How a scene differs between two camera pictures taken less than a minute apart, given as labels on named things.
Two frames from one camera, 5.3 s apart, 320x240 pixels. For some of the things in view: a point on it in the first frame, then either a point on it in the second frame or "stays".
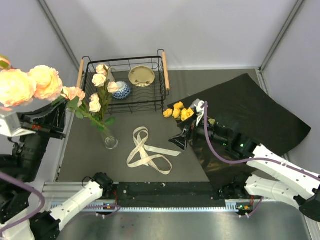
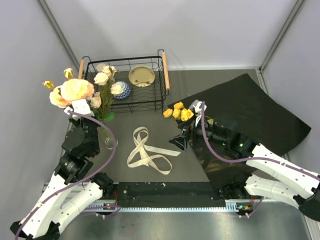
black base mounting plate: [167, 194] stays
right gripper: [180, 140] stays
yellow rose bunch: [178, 111] stays
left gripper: [53, 114] → [77, 121]
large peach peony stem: [71, 92] → [56, 96]
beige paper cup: [110, 75] → [100, 67]
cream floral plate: [141, 76] stays
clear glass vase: [110, 142] stays
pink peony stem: [20, 87] → [73, 89]
